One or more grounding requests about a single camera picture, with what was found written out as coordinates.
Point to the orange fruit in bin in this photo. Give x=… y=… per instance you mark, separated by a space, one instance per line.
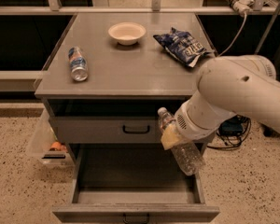
x=57 y=146

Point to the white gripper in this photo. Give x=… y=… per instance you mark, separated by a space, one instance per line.
x=186 y=126

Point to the grey drawer cabinet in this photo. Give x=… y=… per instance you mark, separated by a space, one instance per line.
x=123 y=81

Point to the grey open bottom drawer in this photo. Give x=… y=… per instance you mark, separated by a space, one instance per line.
x=132 y=184

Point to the white power strip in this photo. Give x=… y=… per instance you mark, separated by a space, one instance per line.
x=242 y=7

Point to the grey middle drawer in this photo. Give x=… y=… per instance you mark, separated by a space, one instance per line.
x=106 y=130

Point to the grey metal support rod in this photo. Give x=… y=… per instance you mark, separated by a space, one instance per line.
x=268 y=28

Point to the clear plastic storage bin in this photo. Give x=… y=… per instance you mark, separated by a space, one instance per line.
x=41 y=141

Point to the clear plastic water bottle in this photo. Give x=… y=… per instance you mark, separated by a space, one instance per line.
x=187 y=155

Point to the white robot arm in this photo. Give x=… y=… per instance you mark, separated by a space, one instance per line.
x=227 y=86

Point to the blue chip bag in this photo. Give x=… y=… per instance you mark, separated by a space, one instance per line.
x=182 y=46

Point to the white paper bowl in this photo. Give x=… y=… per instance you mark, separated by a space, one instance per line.
x=127 y=33

